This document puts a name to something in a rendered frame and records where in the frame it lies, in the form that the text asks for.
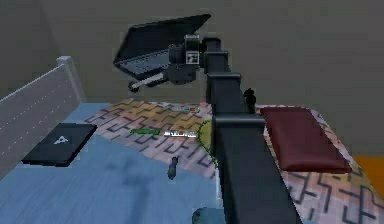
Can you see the yellow green ball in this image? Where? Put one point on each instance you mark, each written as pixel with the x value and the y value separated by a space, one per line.
pixel 206 136

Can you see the grey blue round object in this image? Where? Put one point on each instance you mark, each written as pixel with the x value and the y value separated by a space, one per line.
pixel 206 216

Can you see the dark red pillow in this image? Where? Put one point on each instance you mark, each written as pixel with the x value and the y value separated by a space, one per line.
pixel 300 140

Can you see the closed black laptop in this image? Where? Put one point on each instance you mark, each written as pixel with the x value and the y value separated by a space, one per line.
pixel 60 145

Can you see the green pen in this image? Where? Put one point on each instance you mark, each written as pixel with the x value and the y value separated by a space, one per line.
pixel 145 131

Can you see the patterned pink blanket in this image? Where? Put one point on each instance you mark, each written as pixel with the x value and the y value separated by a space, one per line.
pixel 156 126

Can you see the small black figurine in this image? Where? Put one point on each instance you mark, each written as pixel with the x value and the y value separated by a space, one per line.
pixel 250 98

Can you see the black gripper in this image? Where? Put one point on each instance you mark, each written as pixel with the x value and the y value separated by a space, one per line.
pixel 180 71

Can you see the bed with blue sheet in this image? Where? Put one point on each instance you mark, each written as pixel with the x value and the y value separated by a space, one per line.
pixel 100 186

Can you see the black laptop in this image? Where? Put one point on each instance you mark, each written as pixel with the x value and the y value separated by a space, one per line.
pixel 156 40
pixel 60 145

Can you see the small dark grey object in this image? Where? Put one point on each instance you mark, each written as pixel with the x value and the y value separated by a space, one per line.
pixel 172 168

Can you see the white pen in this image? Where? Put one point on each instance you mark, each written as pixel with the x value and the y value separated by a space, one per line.
pixel 180 134

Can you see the small white remote control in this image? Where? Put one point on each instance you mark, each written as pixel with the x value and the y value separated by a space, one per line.
pixel 186 108

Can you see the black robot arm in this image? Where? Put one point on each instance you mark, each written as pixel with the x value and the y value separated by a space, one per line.
pixel 246 166

